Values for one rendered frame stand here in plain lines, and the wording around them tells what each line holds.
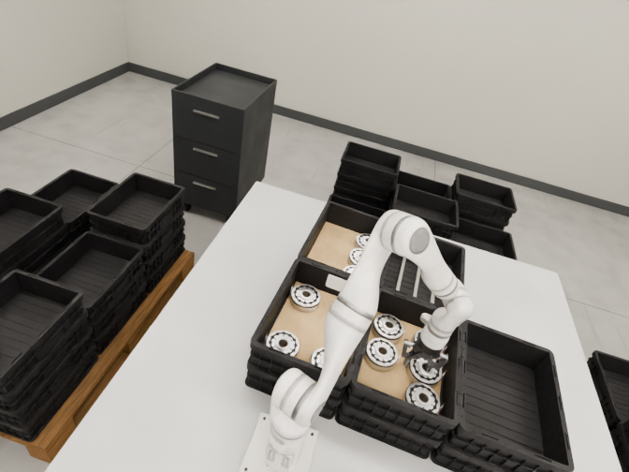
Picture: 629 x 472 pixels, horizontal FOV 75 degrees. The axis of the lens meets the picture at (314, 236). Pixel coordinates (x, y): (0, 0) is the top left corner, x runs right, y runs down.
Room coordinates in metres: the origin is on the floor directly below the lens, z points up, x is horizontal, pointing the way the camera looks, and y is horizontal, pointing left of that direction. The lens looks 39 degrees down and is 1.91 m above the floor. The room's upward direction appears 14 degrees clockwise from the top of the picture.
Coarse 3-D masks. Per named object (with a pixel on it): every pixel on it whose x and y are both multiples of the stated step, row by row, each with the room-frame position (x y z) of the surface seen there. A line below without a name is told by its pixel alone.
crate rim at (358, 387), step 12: (384, 288) 1.02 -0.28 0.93; (408, 300) 1.00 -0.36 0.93; (360, 348) 0.75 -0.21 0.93; (456, 360) 0.80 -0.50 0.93; (456, 372) 0.76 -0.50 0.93; (360, 384) 0.64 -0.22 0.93; (456, 384) 0.71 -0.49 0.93; (372, 396) 0.62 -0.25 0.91; (384, 396) 0.62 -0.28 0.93; (456, 396) 0.68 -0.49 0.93; (408, 408) 0.61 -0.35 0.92; (420, 408) 0.61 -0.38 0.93; (456, 408) 0.64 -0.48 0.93; (432, 420) 0.60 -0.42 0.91; (444, 420) 0.59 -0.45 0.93; (456, 420) 0.60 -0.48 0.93
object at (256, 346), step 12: (312, 264) 1.05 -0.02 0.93; (288, 276) 0.98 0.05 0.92; (348, 276) 1.04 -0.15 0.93; (276, 300) 0.86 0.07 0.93; (264, 324) 0.76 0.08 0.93; (252, 336) 0.70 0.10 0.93; (252, 348) 0.68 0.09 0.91; (264, 348) 0.68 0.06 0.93; (288, 360) 0.66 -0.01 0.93; (300, 360) 0.67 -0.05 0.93; (312, 372) 0.65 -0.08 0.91; (348, 372) 0.67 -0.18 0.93
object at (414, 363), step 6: (414, 360) 0.82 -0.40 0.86; (420, 360) 0.82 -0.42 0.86; (432, 360) 0.83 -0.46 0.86; (414, 366) 0.79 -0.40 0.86; (414, 372) 0.77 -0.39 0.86; (420, 372) 0.78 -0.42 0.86; (438, 372) 0.79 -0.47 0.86; (420, 378) 0.75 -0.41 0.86; (426, 378) 0.76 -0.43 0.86; (432, 378) 0.77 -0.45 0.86; (438, 378) 0.77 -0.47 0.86
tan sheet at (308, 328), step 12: (288, 300) 0.96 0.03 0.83; (324, 300) 1.00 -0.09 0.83; (288, 312) 0.91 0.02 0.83; (300, 312) 0.92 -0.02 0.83; (312, 312) 0.93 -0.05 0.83; (324, 312) 0.94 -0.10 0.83; (276, 324) 0.84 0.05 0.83; (288, 324) 0.86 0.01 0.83; (300, 324) 0.87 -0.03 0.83; (312, 324) 0.88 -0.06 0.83; (324, 324) 0.89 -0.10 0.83; (300, 336) 0.82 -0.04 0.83; (312, 336) 0.83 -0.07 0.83; (300, 348) 0.78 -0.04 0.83; (312, 348) 0.79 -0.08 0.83
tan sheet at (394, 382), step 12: (408, 324) 0.98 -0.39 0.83; (372, 336) 0.89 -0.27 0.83; (408, 336) 0.93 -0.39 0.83; (396, 348) 0.87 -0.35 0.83; (408, 348) 0.88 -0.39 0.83; (360, 372) 0.75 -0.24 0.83; (372, 372) 0.76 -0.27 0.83; (384, 372) 0.77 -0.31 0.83; (396, 372) 0.78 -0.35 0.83; (372, 384) 0.71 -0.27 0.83; (384, 384) 0.72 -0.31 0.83; (396, 384) 0.73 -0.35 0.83; (408, 384) 0.75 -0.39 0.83; (396, 396) 0.69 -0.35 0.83
